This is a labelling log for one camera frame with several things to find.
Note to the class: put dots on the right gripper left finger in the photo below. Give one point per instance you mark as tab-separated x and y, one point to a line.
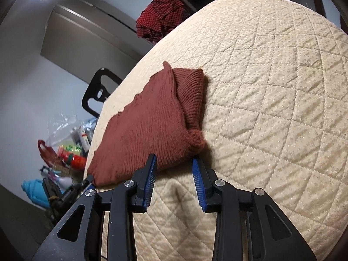
79	233

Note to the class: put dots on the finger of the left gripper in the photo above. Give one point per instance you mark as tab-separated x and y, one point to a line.
67	199

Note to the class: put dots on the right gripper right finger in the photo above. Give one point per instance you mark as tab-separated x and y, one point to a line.
247	221

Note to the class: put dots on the rust red knit sweater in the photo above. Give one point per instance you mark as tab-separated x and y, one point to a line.
163	119

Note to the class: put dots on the blue thermos bottle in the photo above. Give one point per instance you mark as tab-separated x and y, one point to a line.
36	193

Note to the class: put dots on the red drink bottle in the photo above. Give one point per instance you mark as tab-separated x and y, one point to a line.
76	162

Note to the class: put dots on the white medicine box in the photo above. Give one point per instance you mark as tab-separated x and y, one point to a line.
83	138

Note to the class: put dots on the clear plastic bag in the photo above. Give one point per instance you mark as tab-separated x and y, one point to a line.
63	130

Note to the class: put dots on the dark wooden chair left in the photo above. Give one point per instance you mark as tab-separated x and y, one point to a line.
97	91

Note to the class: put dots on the grey cabinet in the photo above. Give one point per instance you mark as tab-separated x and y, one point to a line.
82	36

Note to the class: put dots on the beige quilted table cover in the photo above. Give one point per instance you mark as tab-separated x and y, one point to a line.
276	106

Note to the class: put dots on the red checkered shirt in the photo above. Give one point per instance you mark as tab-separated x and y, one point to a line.
159	18

